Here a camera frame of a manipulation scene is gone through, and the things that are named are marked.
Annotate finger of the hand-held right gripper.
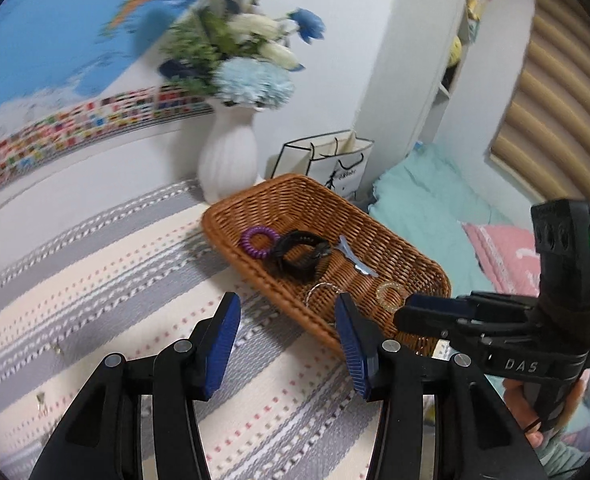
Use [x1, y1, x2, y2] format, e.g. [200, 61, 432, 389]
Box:
[394, 307, 490, 348]
[405, 291, 533, 318]

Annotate white paper shopping bag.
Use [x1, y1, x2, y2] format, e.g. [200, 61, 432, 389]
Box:
[265, 129, 376, 201]

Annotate world map wall poster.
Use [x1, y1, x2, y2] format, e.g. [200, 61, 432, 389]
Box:
[0, 0, 241, 206]

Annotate white shelf unit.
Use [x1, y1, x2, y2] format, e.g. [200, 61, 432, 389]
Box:
[425, 0, 500, 131]

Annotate teal blanket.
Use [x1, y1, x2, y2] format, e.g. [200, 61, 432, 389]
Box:
[367, 150, 540, 296]

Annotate clear bead bracelet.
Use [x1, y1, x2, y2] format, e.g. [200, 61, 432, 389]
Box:
[302, 281, 347, 307]

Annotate black wrist watch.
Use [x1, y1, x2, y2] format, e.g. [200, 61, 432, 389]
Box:
[270, 230, 333, 281]

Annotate beige padded headboard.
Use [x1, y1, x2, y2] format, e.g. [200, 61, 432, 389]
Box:
[485, 0, 590, 211]

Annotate purple spiral hair tie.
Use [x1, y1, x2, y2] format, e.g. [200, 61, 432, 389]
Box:
[239, 227, 278, 261]

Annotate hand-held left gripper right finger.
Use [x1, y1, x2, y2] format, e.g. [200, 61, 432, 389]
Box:
[335, 292, 548, 480]

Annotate striped woven table mat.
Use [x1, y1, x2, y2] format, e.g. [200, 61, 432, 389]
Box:
[0, 177, 456, 480]

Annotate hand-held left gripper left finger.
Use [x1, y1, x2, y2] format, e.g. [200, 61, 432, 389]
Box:
[28, 291, 242, 480]

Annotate person's right forearm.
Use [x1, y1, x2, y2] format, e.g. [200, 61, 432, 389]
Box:
[535, 430, 590, 478]

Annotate pink blanket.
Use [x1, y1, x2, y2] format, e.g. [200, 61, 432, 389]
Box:
[461, 221, 546, 296]

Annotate white ribbed vase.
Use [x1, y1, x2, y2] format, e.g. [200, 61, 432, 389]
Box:
[197, 100, 268, 205]

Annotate person's right hand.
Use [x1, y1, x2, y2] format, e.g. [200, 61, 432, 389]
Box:
[502, 377, 588, 448]

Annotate yellow plush toy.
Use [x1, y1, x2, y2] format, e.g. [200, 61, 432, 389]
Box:
[446, 35, 464, 68]

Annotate brown wicker basket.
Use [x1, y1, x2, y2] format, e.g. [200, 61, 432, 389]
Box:
[201, 173, 452, 358]

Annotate light blue hair clip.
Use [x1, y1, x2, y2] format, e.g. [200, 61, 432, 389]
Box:
[337, 235, 381, 278]

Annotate blue and white artificial flowers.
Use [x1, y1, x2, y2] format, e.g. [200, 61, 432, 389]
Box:
[157, 0, 326, 111]

